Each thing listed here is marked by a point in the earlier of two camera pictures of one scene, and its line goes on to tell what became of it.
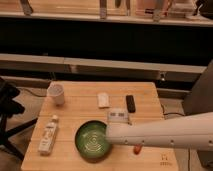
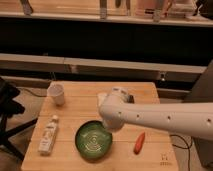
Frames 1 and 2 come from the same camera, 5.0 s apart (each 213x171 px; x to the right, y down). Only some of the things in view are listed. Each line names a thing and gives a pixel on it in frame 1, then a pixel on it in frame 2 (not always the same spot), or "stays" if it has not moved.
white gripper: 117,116 to 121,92
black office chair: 8,107 stays
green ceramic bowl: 91,140 stays
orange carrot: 137,148 stays
